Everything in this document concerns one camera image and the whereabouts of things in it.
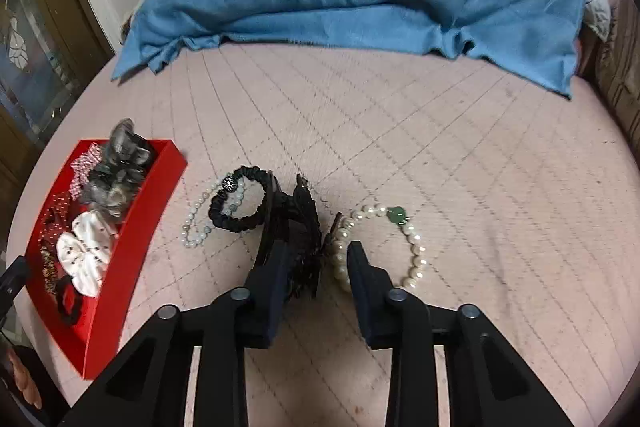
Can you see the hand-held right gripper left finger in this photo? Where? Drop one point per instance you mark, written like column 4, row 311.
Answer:
column 277, row 287

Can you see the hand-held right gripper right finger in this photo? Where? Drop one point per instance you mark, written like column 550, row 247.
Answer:
column 362, row 287

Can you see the black claw hair clip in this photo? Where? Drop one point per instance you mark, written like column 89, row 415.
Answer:
column 300, row 227

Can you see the white satin dotted scrunchie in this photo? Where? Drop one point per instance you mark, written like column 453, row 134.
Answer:
column 80, row 252

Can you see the red polka dot scrunchie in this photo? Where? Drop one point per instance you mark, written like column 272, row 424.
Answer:
column 55, row 212

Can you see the red tray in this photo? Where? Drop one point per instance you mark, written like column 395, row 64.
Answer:
column 125, row 267

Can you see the red plaid scrunchie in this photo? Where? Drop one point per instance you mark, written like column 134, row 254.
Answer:
column 82, row 167

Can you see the grey organza scrunchie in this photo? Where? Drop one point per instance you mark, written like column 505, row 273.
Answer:
column 120, row 152

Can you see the person's left hand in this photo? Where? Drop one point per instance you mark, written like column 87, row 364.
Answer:
column 22, row 379

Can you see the wooden glass door cabinet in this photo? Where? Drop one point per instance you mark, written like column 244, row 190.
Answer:
column 40, row 57

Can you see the striped cushion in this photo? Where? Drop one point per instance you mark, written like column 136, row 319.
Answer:
column 620, row 72

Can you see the grey quilted cloth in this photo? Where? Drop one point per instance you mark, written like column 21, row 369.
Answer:
column 597, row 9

